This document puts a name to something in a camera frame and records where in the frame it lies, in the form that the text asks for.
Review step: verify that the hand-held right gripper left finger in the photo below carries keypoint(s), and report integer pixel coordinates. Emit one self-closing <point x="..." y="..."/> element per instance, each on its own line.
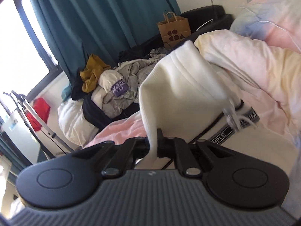
<point x="143" y="146"/>

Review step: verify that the white quilt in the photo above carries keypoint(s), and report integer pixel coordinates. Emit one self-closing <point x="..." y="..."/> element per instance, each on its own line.
<point x="70" y="122"/>

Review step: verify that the black garment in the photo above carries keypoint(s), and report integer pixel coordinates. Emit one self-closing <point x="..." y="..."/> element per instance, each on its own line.
<point x="90" y="114"/>

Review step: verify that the teal curtain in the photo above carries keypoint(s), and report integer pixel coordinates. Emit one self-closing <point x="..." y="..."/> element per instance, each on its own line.
<point x="94" y="16"/>

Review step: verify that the brown paper bag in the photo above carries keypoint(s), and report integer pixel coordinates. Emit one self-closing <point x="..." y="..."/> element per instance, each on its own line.
<point x="174" y="28"/>

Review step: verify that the grey jacket with purple label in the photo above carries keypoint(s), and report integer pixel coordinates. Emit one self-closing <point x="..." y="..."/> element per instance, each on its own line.
<point x="131" y="75"/>

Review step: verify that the black chair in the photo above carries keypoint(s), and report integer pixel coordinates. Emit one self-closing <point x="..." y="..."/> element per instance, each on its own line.
<point x="207" y="14"/>

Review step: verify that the window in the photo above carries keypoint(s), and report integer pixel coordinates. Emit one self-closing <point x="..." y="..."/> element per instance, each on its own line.
<point x="23" y="51"/>

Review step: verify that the red cloth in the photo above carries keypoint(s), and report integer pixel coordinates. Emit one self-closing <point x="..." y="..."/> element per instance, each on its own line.
<point x="41" y="106"/>

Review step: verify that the pastel tie-dye pillow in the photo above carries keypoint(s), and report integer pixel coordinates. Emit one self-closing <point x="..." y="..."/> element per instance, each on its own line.
<point x="270" y="7"/>

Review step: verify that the white knit garment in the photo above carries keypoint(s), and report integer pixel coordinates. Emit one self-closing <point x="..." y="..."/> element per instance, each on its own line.
<point x="183" y="87"/>

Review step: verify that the white panel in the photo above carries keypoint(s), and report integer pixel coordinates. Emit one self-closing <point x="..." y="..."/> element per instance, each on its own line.
<point x="21" y="139"/>

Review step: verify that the black metal stand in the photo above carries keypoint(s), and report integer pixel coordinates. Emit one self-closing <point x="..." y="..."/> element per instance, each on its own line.
<point x="50" y="132"/>

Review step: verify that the dark cloth pile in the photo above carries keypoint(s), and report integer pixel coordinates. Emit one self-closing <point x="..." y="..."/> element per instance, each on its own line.
<point x="136" y="51"/>

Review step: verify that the pink bed sheet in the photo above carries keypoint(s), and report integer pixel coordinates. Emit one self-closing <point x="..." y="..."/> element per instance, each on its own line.
<point x="117" y="131"/>

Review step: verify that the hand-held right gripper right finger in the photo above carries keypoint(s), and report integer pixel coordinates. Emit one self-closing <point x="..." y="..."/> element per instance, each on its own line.
<point x="162" y="146"/>

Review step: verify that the mustard yellow garment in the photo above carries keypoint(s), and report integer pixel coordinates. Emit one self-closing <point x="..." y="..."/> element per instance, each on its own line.
<point x="94" y="68"/>

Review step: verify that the pastel tie-dye duvet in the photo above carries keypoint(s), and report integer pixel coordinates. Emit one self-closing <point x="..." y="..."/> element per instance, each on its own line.
<point x="258" y="63"/>

